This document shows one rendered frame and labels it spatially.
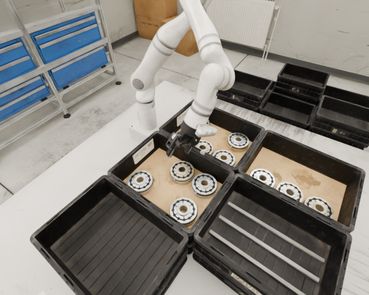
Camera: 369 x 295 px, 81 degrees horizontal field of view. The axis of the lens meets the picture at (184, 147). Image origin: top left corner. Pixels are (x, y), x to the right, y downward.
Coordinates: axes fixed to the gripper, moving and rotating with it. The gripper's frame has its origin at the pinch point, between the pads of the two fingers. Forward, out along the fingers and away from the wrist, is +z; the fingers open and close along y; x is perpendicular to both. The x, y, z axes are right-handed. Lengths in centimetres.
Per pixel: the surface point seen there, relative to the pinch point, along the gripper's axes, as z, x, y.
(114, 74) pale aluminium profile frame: 72, -213, -92
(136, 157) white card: 14.4, -14.3, 5.1
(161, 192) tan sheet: 18.1, 3.4, 2.0
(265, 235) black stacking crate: 6.2, 39.4, -14.9
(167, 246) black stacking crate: 20.9, 22.3, 11.3
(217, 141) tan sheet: 2.5, -4.5, -31.6
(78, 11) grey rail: 9, -209, -37
